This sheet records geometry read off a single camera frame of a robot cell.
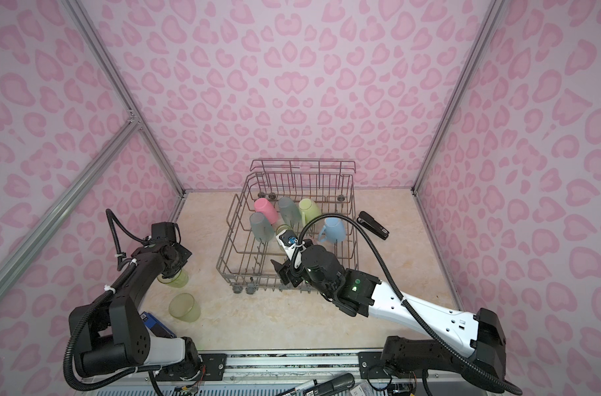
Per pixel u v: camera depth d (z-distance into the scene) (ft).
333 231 3.01
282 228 3.01
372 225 3.46
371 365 2.41
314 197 3.73
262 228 3.07
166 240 2.23
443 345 1.27
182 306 2.63
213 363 2.44
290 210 3.21
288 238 1.83
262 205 3.19
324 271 1.55
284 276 1.96
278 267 1.95
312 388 2.28
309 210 3.12
